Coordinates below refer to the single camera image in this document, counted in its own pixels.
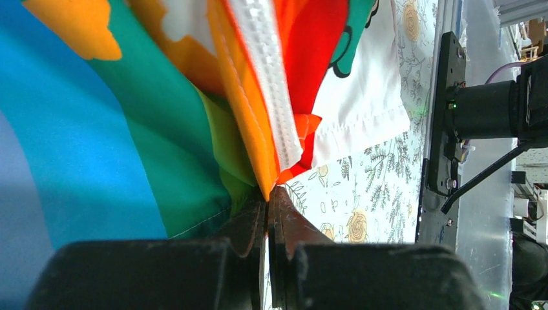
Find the aluminium frame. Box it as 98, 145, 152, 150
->
436, 0, 548, 310

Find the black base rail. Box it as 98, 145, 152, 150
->
416, 32, 466, 250

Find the rainbow kids jacket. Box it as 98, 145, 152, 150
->
0, 0, 412, 310

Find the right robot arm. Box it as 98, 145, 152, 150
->
441, 56, 547, 214

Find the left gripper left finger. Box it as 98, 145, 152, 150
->
25, 195, 266, 309

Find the floral table cloth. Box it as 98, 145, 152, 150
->
284, 1, 438, 243

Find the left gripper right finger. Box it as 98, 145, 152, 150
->
268, 187, 485, 309

